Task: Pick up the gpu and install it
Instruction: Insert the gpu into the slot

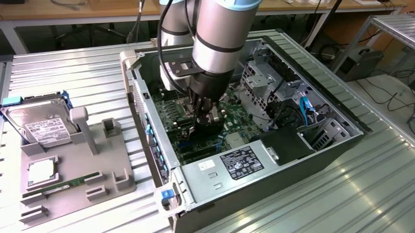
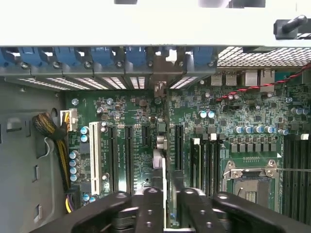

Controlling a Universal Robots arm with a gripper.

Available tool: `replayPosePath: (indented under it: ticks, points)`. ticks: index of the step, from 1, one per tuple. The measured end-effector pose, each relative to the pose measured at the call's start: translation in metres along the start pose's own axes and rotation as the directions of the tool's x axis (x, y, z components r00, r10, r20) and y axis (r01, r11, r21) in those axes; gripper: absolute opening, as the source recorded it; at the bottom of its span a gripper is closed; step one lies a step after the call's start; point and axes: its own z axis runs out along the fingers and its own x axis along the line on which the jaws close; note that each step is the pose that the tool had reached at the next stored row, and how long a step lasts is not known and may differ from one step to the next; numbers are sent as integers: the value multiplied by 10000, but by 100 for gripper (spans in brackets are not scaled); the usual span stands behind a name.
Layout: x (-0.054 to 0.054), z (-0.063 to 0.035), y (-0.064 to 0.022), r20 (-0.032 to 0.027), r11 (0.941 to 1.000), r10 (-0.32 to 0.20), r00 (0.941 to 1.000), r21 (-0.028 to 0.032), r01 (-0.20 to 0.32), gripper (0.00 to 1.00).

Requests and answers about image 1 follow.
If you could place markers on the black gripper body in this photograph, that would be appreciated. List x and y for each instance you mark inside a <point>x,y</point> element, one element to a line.
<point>211,83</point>

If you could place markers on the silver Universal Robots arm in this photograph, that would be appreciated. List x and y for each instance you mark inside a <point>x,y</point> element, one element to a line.
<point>223,31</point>

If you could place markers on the CPU socket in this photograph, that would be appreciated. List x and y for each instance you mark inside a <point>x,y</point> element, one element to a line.
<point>186,109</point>

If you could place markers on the green motherboard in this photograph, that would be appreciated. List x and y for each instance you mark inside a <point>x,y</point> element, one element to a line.
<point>239,116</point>

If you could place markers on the silver metal disk bay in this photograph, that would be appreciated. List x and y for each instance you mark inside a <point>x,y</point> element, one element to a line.
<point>259,82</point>

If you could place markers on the silver chipset heat sink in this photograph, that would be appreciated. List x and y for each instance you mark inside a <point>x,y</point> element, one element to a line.
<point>235,140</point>

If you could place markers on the blue expansion slot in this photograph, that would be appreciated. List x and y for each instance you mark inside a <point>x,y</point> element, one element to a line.
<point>184,145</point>

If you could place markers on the grey power supply unit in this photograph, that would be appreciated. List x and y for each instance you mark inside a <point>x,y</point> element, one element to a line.
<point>227,174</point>

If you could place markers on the black plastic shroud box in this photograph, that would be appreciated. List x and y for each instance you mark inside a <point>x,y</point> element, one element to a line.
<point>284,145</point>

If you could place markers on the blue case latch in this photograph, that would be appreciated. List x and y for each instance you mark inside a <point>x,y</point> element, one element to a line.
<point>167,195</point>

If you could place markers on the open black PC case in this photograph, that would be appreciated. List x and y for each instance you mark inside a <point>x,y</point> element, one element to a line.
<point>291,179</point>

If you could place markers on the black chair base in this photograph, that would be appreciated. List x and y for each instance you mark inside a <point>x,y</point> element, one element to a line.
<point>94,30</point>

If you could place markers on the grey plastic parts rack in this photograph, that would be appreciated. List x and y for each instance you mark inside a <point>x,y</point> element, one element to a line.
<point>78,167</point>

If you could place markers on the wooden desk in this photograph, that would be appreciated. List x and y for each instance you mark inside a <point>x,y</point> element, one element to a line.
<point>98,9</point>

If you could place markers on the dark grey floor unit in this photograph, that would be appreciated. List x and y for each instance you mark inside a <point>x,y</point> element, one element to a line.
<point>359,64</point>

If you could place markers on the hard disk with blue rails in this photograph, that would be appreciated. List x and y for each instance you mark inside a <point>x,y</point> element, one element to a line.
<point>35,123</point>

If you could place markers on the green loose RAM stick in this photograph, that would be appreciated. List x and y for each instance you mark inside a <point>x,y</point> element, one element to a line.
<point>62,185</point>

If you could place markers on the silver CPU chip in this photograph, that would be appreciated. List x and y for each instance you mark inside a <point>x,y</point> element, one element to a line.
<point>40,172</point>

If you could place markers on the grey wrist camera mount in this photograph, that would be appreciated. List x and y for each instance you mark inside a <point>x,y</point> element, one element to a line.
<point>176,72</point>

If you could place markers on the aluminium slat table frame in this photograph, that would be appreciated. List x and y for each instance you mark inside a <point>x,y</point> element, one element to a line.
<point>395,29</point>

